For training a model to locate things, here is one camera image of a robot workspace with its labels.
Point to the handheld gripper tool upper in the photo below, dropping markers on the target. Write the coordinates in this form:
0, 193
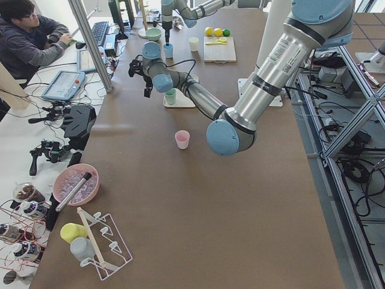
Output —
55, 112

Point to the pink bowl with ice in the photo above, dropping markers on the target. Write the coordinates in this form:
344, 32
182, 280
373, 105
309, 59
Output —
72, 176

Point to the aluminium frame post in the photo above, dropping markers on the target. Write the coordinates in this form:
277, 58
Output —
82, 21

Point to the green plastic cup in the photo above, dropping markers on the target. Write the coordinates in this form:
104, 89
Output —
170, 96

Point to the computer mouse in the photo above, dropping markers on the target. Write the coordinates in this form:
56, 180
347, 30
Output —
80, 45

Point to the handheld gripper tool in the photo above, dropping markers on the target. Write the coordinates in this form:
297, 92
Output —
55, 112
52, 150

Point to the metal ice scoop tube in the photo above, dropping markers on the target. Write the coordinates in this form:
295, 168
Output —
74, 191

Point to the black keyboard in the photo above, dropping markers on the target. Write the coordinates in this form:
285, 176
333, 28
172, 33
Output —
99, 30

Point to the wooden cutting board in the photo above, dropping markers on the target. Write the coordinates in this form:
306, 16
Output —
219, 53

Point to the yellow plastic knife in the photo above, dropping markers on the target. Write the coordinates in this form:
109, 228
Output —
215, 43

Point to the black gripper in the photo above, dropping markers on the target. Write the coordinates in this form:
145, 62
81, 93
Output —
167, 25
147, 79

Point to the cream plastic cup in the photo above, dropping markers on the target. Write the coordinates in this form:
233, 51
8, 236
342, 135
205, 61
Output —
193, 44

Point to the wooden mug tree stand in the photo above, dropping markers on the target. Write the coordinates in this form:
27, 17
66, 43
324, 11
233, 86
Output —
142, 31

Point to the yellow plastic cup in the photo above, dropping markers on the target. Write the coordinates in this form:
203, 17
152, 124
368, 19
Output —
71, 231

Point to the pink plastic cup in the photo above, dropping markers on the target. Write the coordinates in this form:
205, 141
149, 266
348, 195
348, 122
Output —
182, 138

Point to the white wire cup rack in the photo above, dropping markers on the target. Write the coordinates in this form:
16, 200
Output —
111, 252

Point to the yellow lemon left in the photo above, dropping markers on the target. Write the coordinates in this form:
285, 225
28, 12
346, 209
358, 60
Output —
208, 31

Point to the bottle with dark label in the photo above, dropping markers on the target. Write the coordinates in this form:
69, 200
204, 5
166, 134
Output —
34, 209

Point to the handheld gripper tool lower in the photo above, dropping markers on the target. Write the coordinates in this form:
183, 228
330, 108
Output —
52, 150

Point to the cream plastic tray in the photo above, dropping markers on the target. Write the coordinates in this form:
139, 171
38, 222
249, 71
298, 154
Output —
181, 101

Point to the green lime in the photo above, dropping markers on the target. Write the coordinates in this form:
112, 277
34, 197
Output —
226, 32

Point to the seated person dark hoodie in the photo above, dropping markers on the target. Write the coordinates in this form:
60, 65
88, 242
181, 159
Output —
29, 40

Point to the blue teach pendant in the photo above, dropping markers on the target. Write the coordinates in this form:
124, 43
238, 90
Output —
85, 62
64, 86

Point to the blue teach pendant rear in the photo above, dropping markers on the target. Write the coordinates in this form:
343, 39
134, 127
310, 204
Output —
85, 62

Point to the grey plastic cup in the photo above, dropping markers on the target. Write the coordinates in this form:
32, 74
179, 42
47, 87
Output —
82, 248

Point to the blue teach pendant front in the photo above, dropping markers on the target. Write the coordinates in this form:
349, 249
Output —
64, 86

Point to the green bowl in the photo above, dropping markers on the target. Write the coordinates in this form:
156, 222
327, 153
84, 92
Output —
153, 34

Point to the yellow lemon middle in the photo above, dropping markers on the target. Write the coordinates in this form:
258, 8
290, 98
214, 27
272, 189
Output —
218, 32

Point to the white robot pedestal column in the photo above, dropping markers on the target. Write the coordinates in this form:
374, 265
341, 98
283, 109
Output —
277, 14

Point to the iced coffee cup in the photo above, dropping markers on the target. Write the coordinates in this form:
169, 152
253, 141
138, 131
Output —
27, 192

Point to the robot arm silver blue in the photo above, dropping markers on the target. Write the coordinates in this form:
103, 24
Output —
188, 15
310, 25

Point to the yellow lemon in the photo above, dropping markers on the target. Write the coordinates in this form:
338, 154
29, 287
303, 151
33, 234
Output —
218, 32
208, 31

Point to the blue plastic cup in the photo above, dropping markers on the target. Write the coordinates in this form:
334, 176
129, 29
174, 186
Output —
168, 50

